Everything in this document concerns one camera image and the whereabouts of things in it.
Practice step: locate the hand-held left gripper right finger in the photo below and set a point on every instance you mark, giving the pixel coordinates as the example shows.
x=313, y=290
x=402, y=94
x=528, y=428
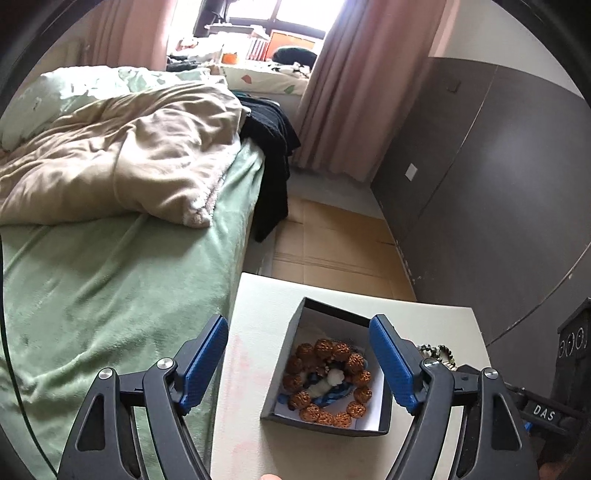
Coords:
x=392, y=369

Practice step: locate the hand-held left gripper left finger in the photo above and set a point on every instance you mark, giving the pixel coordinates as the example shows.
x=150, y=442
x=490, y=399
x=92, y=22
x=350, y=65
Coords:
x=203, y=364

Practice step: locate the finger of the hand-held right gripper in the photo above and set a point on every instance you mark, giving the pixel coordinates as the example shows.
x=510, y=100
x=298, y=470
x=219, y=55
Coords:
x=542, y=410

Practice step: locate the black gift box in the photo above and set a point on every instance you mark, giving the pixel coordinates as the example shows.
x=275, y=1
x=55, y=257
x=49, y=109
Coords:
x=323, y=427

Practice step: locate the green bed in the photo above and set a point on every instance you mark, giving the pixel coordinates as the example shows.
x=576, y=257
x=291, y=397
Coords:
x=115, y=300

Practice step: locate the flat cardboard sheet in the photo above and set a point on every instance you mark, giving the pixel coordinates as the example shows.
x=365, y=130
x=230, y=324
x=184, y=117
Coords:
x=332, y=244

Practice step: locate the grey wardrobe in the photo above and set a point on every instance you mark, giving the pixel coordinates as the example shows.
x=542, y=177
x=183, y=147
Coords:
x=485, y=184

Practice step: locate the black clothing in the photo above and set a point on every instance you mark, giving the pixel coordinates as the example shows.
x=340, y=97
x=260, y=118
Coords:
x=272, y=152

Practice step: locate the beige duvet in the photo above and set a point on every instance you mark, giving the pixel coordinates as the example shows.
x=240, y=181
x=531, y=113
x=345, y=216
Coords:
x=115, y=152

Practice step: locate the wide pink curtain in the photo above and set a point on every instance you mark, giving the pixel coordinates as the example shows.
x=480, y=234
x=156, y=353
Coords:
x=360, y=92

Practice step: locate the leaf print seat cushion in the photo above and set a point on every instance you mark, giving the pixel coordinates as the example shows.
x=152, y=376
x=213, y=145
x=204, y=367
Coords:
x=268, y=76

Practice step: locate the pale green printed pillow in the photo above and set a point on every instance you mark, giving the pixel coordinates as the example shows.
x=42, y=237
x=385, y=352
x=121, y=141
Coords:
x=46, y=97

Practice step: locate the dark round cushion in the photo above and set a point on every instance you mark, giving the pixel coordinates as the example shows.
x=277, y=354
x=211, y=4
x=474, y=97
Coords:
x=293, y=54

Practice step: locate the white slatted rack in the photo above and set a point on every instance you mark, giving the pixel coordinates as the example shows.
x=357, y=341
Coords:
x=258, y=46

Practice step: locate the narrow pink curtain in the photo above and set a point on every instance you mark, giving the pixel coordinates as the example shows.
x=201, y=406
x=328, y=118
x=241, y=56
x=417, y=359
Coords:
x=134, y=32

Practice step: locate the white wall socket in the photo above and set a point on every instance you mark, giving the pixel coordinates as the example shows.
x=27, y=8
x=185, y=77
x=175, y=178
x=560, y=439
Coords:
x=411, y=171

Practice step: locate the dark window frame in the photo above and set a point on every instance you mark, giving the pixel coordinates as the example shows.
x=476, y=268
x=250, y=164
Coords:
x=277, y=24

